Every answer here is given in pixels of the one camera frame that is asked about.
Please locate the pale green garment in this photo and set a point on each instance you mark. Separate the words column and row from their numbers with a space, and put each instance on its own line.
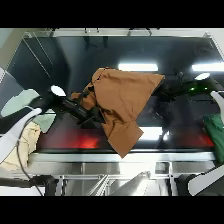
column 15, row 103

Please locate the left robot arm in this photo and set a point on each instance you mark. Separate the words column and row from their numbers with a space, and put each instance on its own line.
column 13, row 133

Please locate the silver frame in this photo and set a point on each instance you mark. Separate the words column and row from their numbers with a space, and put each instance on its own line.
column 83, row 166

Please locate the cream garment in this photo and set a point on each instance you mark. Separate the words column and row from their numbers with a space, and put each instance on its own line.
column 28, row 143

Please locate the brown shirt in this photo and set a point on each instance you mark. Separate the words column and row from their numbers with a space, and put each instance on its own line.
column 123, row 100

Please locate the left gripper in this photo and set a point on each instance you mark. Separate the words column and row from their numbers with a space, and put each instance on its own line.
column 90, row 118

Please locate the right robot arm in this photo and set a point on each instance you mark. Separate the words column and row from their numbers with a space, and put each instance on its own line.
column 200, row 87

